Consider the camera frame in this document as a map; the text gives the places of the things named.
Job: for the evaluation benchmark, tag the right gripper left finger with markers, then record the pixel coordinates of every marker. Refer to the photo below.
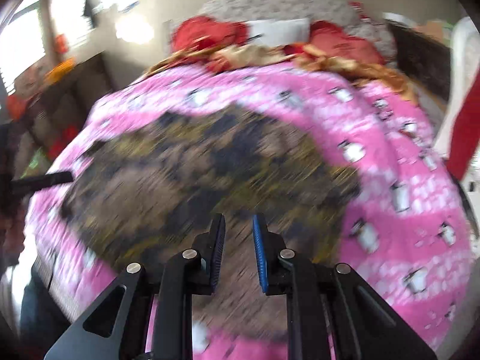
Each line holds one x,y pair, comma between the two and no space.
136,319

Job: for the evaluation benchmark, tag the dark floral patterned garment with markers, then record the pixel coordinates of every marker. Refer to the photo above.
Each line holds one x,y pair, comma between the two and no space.
148,193

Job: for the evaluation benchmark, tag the pink penguin fleece blanket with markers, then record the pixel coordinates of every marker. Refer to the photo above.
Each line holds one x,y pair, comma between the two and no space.
405,233

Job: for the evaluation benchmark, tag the dark carved wooden nightstand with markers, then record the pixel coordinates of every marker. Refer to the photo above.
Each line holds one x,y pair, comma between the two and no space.
424,59

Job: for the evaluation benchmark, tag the white upholstered chair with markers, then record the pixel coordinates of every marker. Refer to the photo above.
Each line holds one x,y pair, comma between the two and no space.
464,66

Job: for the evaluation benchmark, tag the red cloth on chair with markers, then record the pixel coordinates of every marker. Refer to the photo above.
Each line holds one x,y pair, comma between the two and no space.
465,134

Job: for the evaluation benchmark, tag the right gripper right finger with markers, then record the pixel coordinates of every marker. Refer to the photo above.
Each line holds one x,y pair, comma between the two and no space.
332,313

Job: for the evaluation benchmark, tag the orange basket on desk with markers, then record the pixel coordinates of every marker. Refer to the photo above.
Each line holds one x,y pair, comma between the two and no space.
59,71

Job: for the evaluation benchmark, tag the dark wooden desk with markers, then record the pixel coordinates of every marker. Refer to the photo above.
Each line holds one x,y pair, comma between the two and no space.
66,102

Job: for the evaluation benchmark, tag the red box on floor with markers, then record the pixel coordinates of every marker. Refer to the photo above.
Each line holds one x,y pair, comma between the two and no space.
61,142

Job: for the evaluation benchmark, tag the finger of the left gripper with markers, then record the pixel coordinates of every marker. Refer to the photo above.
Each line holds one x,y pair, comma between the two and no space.
30,185

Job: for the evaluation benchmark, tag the floral white pillow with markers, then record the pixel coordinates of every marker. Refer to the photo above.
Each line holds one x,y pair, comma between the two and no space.
350,16

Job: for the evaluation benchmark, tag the red cushion right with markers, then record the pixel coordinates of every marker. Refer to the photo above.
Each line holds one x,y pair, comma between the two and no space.
332,40

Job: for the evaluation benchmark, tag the red gold satin quilt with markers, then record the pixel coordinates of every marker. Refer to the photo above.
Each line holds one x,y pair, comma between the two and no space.
357,69

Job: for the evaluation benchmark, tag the red heart cushion left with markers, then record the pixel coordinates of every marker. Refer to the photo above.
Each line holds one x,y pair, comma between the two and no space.
203,32

